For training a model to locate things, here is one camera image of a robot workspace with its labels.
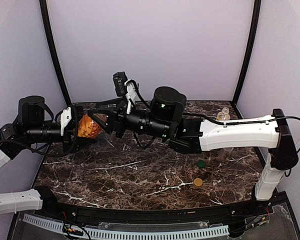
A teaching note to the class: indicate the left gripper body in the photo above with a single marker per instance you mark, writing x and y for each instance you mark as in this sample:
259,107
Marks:
69,139

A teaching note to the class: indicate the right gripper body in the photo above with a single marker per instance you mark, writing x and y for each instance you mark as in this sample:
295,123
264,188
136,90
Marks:
118,121

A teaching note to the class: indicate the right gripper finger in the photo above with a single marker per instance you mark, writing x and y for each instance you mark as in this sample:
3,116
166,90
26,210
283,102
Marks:
104,117
112,103

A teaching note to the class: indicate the orange tea bottle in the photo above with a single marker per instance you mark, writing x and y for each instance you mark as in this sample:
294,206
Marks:
88,128

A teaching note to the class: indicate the gold bottle cap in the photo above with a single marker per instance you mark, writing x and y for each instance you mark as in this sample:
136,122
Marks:
198,182

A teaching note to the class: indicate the yellow tea bottle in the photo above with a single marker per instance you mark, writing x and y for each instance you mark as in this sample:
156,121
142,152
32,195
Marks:
223,115

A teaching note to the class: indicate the green cap brown bottle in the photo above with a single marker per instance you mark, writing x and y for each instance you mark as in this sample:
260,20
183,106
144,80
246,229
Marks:
225,153

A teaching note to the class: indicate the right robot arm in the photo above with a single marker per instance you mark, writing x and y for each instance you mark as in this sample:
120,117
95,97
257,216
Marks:
187,134

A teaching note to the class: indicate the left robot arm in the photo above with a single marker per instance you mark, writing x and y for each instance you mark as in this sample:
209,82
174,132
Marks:
37,129

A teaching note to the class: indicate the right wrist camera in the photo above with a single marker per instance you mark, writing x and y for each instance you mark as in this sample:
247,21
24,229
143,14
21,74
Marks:
120,80

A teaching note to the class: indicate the black front rail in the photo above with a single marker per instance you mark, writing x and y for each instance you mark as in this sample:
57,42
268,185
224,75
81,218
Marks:
229,213

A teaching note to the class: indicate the left black frame post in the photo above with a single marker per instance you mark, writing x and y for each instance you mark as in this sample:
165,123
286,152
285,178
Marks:
53,51

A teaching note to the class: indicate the black frame post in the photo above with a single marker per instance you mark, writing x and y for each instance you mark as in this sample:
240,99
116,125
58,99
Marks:
248,51
53,51

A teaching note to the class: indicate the white slotted cable duct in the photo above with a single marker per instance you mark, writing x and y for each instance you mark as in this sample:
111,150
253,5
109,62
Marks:
119,231

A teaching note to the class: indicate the right black frame post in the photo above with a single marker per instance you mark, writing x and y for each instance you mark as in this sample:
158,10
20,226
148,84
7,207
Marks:
248,51

